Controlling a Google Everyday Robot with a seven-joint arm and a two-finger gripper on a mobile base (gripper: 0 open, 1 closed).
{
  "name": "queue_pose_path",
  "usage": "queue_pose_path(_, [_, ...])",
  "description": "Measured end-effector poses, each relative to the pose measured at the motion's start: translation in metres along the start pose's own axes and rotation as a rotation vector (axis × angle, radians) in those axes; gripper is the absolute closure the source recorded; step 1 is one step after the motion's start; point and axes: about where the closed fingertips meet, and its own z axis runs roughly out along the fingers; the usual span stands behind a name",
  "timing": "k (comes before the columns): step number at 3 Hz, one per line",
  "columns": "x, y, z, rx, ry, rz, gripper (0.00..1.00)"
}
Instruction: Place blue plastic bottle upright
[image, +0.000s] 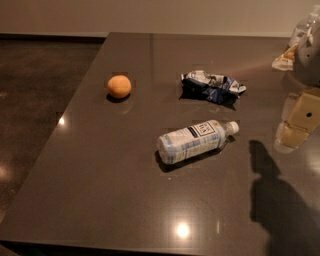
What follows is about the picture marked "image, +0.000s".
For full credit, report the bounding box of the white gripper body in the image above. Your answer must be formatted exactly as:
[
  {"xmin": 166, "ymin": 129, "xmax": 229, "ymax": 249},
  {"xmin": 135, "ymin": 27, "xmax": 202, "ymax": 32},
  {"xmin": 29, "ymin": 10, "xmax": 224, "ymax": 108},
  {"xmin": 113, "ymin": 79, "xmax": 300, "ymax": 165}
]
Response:
[{"xmin": 294, "ymin": 29, "xmax": 320, "ymax": 87}]

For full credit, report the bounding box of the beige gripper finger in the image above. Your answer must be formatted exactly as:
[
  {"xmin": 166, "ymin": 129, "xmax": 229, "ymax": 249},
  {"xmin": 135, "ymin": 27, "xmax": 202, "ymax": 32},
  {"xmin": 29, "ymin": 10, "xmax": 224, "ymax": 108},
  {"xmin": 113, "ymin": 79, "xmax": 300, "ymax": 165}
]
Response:
[
  {"xmin": 274, "ymin": 87, "xmax": 320, "ymax": 149},
  {"xmin": 272, "ymin": 44, "xmax": 297, "ymax": 71}
]

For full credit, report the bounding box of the blue label plastic bottle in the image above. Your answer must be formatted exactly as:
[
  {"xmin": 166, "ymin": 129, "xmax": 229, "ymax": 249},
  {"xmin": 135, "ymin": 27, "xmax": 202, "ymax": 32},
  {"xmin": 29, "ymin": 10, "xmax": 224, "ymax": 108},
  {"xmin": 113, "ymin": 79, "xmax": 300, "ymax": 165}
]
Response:
[{"xmin": 157, "ymin": 120, "xmax": 240, "ymax": 165}]

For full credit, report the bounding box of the clear bottle in background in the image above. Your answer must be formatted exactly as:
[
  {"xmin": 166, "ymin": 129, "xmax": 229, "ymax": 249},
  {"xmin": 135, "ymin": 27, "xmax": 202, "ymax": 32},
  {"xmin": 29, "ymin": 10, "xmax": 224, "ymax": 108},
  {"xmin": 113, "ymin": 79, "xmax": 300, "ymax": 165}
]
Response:
[{"xmin": 288, "ymin": 5, "xmax": 320, "ymax": 47}]

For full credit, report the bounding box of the crumpled blue white bag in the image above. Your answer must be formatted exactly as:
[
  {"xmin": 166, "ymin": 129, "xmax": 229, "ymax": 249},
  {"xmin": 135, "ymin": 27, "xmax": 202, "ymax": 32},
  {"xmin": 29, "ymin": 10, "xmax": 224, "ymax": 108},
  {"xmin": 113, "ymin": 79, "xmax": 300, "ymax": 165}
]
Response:
[{"xmin": 181, "ymin": 70, "xmax": 246, "ymax": 105}]

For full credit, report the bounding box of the orange fruit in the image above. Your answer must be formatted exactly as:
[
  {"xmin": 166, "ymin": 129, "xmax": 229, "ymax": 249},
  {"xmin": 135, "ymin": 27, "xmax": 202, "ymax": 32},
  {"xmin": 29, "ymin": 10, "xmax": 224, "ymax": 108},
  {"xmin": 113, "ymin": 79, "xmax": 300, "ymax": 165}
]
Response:
[{"xmin": 107, "ymin": 75, "xmax": 131, "ymax": 99}]

